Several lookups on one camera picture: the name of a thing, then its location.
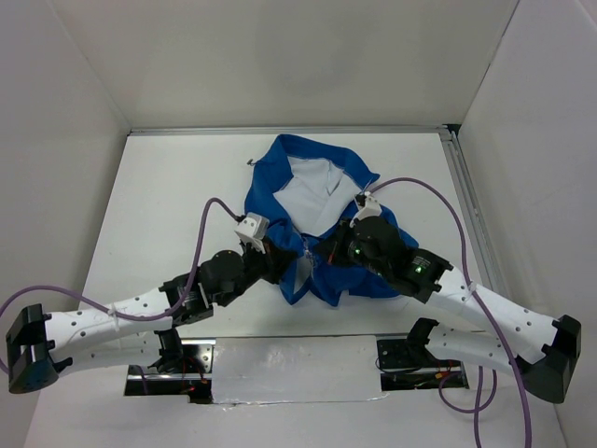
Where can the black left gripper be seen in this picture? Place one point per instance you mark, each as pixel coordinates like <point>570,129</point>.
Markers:
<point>281,259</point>

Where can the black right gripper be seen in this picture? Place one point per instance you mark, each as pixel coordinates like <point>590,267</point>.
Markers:
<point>332,249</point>

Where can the blue jacket with white lining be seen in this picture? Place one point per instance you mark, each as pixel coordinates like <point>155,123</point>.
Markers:
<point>304,189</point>

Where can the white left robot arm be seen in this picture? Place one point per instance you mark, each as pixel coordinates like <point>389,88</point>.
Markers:
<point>43,347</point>

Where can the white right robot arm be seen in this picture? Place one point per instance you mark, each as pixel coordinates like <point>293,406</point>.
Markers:
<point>543,350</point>

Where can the white taped cover panel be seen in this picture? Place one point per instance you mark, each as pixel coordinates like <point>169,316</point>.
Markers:
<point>295,370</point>

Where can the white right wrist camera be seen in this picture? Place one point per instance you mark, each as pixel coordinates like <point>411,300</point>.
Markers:
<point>367,206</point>

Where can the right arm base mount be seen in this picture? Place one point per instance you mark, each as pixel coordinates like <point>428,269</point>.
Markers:
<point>402,370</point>

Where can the aluminium right side rail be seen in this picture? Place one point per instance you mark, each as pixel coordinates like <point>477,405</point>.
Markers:
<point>489,269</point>

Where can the aluminium table edge rail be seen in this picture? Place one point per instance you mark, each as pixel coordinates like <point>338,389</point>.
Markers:
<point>196,130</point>

